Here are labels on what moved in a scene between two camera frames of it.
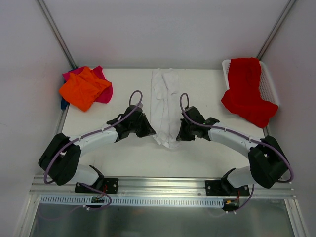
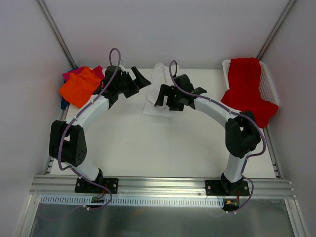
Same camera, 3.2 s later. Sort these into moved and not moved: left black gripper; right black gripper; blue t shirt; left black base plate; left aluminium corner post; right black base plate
Moved: left black gripper; right black gripper
Not moved: left aluminium corner post; blue t shirt; right black base plate; left black base plate
